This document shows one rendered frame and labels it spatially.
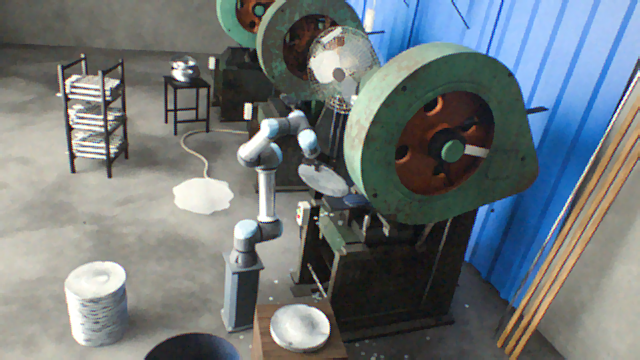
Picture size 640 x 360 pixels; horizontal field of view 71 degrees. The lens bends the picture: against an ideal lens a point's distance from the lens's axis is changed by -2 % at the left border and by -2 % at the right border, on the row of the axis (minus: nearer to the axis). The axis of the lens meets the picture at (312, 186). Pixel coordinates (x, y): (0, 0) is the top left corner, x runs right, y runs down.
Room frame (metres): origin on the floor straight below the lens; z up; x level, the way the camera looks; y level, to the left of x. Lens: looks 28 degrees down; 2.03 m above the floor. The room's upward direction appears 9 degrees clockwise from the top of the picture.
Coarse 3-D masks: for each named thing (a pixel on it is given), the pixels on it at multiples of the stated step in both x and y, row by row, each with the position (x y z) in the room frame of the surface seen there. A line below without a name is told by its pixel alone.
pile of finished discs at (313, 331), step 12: (276, 312) 1.72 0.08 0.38; (288, 312) 1.73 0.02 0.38; (300, 312) 1.74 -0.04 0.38; (312, 312) 1.76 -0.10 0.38; (276, 324) 1.64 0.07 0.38; (288, 324) 1.65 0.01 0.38; (300, 324) 1.66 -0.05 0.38; (312, 324) 1.67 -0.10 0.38; (324, 324) 1.69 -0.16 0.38; (276, 336) 1.56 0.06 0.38; (288, 336) 1.57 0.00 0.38; (300, 336) 1.58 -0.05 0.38; (312, 336) 1.60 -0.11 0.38; (324, 336) 1.61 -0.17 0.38; (288, 348) 1.52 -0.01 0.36; (300, 348) 1.51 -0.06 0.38; (312, 348) 1.53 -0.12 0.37
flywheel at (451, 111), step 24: (456, 96) 1.96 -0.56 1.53; (432, 120) 1.93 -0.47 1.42; (456, 120) 1.98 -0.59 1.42; (480, 120) 2.03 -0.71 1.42; (408, 144) 1.89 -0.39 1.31; (432, 144) 1.85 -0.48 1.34; (456, 144) 1.82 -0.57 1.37; (480, 144) 2.05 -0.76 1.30; (408, 168) 1.90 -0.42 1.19; (432, 168) 1.95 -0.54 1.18; (456, 168) 2.01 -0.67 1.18; (432, 192) 1.97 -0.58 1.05
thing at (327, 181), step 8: (304, 168) 2.14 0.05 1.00; (304, 176) 2.19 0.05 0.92; (312, 176) 2.16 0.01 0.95; (320, 176) 2.13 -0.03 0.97; (328, 176) 2.09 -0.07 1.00; (336, 176) 2.05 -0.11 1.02; (312, 184) 2.21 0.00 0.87; (320, 184) 2.18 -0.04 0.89; (328, 184) 2.15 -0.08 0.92; (336, 184) 2.10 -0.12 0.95; (344, 184) 2.07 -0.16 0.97; (328, 192) 2.19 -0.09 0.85; (336, 192) 2.15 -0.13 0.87; (344, 192) 2.12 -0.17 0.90
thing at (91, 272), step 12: (96, 264) 1.90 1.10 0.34; (108, 264) 1.92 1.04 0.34; (72, 276) 1.78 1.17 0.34; (84, 276) 1.79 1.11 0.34; (96, 276) 1.80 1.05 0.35; (108, 276) 1.82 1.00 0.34; (120, 276) 1.84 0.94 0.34; (72, 288) 1.70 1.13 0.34; (84, 288) 1.71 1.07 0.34; (96, 288) 1.72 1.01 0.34; (108, 288) 1.74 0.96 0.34
